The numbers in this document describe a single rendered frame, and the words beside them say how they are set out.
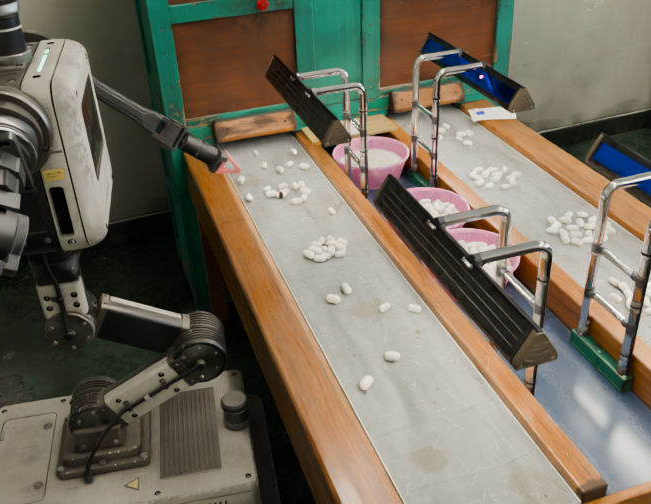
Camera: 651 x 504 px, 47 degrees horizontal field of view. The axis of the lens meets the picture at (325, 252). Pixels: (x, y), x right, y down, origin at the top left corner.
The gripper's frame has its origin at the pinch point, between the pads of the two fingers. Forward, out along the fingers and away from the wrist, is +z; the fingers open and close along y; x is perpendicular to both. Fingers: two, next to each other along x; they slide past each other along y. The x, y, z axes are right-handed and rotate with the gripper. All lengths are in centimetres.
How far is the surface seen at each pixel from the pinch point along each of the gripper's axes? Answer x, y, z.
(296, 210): -0.4, -9.9, 19.5
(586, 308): -35, -92, 53
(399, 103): -42, 41, 56
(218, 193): 11.3, 5.9, 1.5
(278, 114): -14.6, 41.7, 18.5
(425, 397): -3, -101, 22
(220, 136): 2.5, 39.4, 4.0
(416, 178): -27, 1, 56
